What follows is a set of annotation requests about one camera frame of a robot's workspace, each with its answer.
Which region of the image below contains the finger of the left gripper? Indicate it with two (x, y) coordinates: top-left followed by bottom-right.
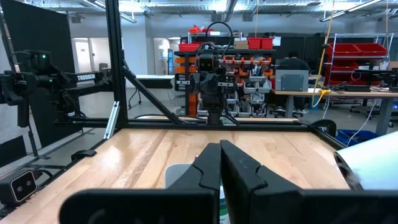
(203, 75), (213, 104)
(211, 75), (221, 104)

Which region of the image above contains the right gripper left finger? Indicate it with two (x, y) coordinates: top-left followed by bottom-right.
(167, 142), (223, 192)

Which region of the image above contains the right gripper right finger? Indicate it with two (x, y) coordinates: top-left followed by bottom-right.
(220, 139), (304, 224)

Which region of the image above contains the grey plastic bin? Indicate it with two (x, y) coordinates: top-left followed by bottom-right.
(164, 163), (200, 190)

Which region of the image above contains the large green-tipped coloring bottle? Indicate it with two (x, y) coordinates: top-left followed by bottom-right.
(219, 185), (231, 224)

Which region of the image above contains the black parts shelf rack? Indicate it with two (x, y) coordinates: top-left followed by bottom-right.
(173, 30), (277, 118)

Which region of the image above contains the blue lit display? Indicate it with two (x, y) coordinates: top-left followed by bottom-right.
(167, 49), (174, 75)

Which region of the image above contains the white-topped table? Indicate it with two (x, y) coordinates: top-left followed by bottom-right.
(126, 73), (175, 110)

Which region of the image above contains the grey equipment box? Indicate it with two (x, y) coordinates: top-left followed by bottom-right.
(275, 69), (310, 93)

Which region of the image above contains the person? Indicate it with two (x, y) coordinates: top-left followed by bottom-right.
(275, 51), (312, 110)

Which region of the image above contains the silver aluminium extrusion bar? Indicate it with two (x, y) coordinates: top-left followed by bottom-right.
(103, 100), (121, 140)

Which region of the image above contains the ceiling light strip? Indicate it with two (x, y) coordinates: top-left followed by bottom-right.
(319, 0), (384, 23)
(81, 0), (138, 24)

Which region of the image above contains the large red plastic bin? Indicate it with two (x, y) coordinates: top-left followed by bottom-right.
(354, 42), (389, 57)
(326, 60), (359, 73)
(326, 43), (362, 57)

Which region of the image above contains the white double door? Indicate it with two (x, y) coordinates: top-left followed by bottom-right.
(71, 37), (112, 75)

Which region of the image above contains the blue storage bin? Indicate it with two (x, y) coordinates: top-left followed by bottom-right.
(336, 129), (379, 147)

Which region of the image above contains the wooden workbench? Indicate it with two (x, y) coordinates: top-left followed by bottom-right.
(270, 88), (398, 136)

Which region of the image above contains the black partition panel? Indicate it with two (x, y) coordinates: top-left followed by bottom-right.
(0, 0), (76, 159)

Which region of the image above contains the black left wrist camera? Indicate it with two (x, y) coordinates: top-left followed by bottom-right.
(197, 52), (220, 75)

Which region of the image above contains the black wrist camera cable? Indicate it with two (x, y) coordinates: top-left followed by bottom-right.
(195, 21), (234, 63)

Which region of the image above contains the yellow hanging cord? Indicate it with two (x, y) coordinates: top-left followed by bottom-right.
(312, 0), (336, 109)

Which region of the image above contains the black aluminium frame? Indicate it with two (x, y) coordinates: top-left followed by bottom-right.
(0, 0), (346, 218)

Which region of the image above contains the metal wire shelf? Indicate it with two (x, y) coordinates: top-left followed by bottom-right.
(324, 32), (394, 87)

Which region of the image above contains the white cable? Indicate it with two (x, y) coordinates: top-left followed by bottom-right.
(345, 98), (377, 147)

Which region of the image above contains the black table-level camera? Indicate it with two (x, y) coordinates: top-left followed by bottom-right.
(0, 169), (39, 207)

